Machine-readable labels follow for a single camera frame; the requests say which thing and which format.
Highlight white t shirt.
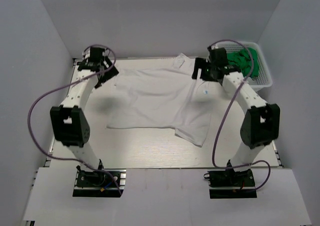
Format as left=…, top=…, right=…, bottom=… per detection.
left=106, top=53, right=216, bottom=147

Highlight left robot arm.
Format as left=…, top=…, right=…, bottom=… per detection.
left=50, top=44, right=118, bottom=186

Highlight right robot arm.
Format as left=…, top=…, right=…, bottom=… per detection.
left=191, top=47, right=280, bottom=186

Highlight green t shirt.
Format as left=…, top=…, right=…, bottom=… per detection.
left=227, top=47, right=260, bottom=79

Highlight grey t shirt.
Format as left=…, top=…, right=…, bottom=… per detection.
left=246, top=77, right=256, bottom=85

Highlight white plastic basket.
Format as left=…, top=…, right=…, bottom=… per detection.
left=219, top=41, right=273, bottom=92

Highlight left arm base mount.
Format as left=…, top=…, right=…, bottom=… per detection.
left=72, top=166, right=127, bottom=198

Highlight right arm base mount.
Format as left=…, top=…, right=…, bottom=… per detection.
left=203, top=170, right=257, bottom=199

